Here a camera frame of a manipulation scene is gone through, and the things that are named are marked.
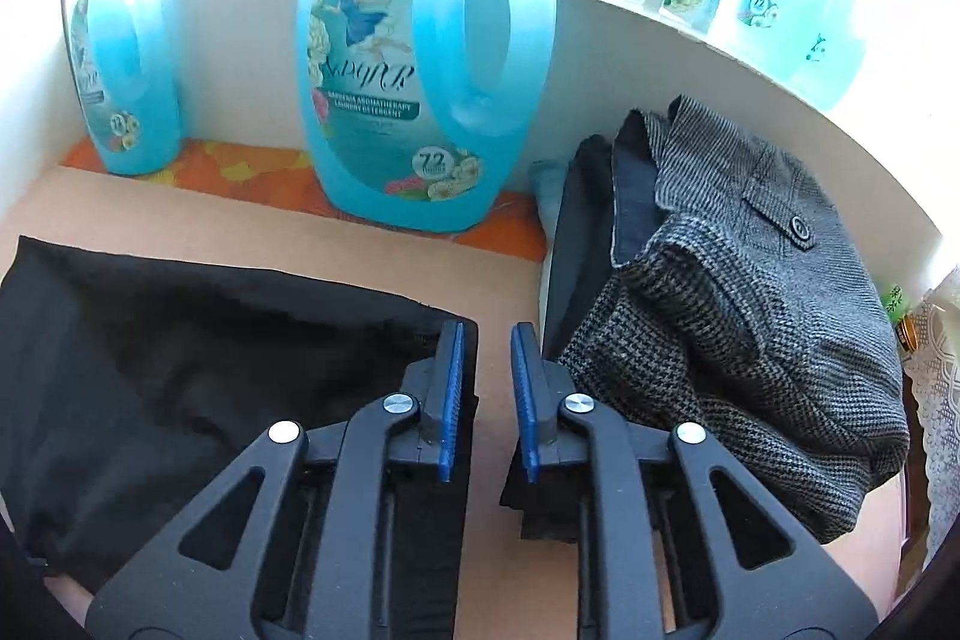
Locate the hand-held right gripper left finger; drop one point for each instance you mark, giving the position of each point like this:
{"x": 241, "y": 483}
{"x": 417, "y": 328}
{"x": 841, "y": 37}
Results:
{"x": 448, "y": 400}

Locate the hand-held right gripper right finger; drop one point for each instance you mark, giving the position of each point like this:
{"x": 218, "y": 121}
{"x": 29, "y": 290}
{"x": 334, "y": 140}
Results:
{"x": 523, "y": 400}

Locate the black pants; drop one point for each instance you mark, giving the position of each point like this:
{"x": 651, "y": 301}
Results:
{"x": 165, "y": 355}

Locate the grey tweed pants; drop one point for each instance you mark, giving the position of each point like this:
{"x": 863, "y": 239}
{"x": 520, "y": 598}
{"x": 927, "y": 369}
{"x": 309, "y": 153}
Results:
{"x": 720, "y": 280}

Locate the black folded garment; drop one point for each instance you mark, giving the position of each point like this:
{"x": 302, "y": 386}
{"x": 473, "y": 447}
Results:
{"x": 589, "y": 220}

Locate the orange patterned mat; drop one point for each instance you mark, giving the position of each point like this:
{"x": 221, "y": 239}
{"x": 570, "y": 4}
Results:
{"x": 240, "y": 164}

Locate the large blue detergent bottle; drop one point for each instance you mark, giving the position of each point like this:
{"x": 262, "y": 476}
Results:
{"x": 375, "y": 78}

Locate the green packet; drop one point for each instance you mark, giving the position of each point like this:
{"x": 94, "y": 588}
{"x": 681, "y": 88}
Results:
{"x": 896, "y": 302}

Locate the gold lid jar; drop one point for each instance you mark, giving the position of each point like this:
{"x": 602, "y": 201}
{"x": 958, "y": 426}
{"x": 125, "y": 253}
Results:
{"x": 913, "y": 331}

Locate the white lace cloth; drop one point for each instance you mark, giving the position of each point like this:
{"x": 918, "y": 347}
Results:
{"x": 937, "y": 400}

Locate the small blue detergent bottle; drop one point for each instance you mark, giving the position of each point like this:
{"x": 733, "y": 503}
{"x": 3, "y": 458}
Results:
{"x": 124, "y": 85}

